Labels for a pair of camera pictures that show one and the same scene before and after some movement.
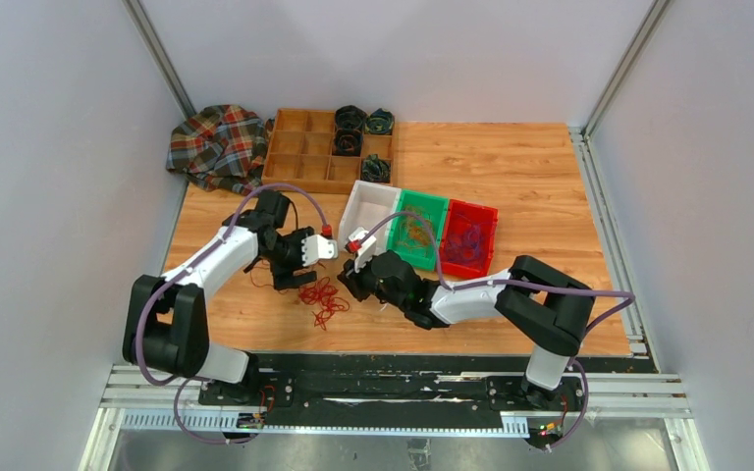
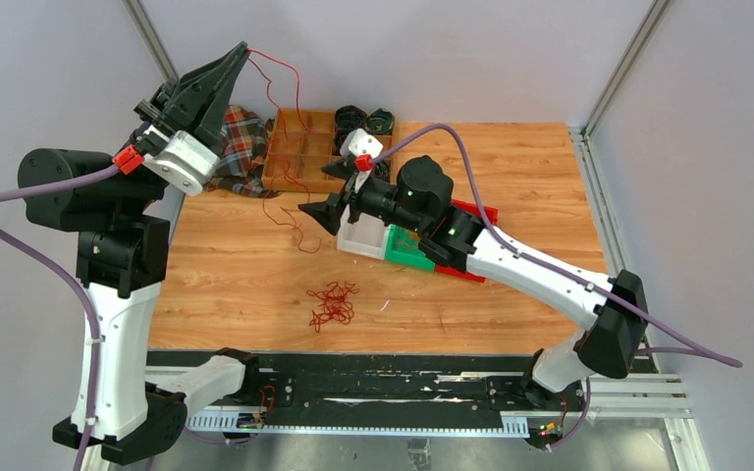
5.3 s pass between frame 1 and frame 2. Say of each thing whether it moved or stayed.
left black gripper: moved
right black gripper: moved
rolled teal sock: stayed
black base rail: stayed
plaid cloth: stayed
